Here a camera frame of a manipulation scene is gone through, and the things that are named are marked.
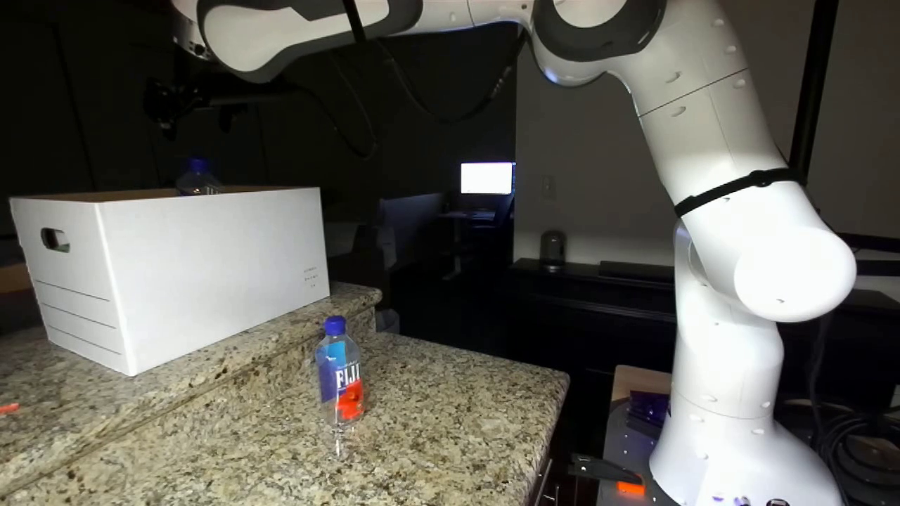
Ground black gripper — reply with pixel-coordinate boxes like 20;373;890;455
139;74;214;136

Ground Fiji water bottle blue cap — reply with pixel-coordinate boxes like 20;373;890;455
312;313;368;457

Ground white cardboard box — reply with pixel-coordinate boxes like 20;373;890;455
4;185;335;379

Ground open laptop lit screen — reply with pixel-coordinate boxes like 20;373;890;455
447;154;520;223

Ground small dark speaker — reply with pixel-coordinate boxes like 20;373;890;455
539;228;568;275

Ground black low cabinet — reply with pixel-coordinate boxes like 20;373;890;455
502;255;900;443

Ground black vertical pole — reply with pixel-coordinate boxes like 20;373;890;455
786;0;844;183

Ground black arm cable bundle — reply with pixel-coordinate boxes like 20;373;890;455
342;0;529;127

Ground black floor cables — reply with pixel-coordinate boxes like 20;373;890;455
800;400;900;506

